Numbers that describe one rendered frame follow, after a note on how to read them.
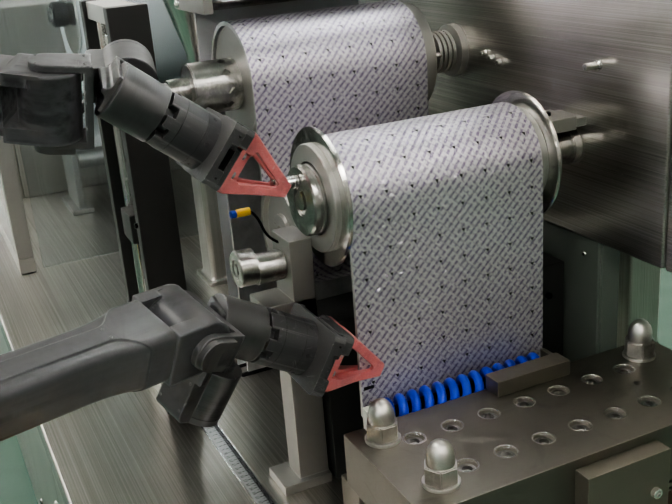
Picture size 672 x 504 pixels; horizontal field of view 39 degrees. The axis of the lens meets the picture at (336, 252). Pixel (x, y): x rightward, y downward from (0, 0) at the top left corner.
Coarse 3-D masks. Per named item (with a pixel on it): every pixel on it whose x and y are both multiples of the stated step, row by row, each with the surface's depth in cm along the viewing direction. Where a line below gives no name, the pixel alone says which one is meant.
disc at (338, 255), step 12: (300, 132) 100; (312, 132) 97; (300, 144) 100; (324, 144) 95; (336, 156) 93; (336, 168) 93; (336, 180) 94; (348, 192) 92; (348, 204) 93; (348, 216) 93; (348, 228) 94; (348, 240) 94; (336, 252) 98; (348, 252) 96; (336, 264) 98
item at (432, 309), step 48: (432, 240) 99; (480, 240) 102; (528, 240) 105; (384, 288) 98; (432, 288) 101; (480, 288) 104; (528, 288) 107; (384, 336) 100; (432, 336) 103; (480, 336) 106; (528, 336) 109; (384, 384) 102
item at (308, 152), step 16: (304, 144) 98; (544, 144) 103; (304, 160) 99; (320, 160) 95; (544, 160) 103; (320, 176) 96; (544, 176) 104; (336, 192) 94; (336, 208) 94; (336, 224) 95; (320, 240) 99; (336, 240) 96
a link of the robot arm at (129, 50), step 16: (112, 48) 94; (128, 48) 93; (144, 48) 96; (32, 64) 84; (48, 64) 84; (64, 64) 84; (80, 64) 85; (96, 64) 91; (144, 64) 91; (96, 80) 91; (80, 144) 88
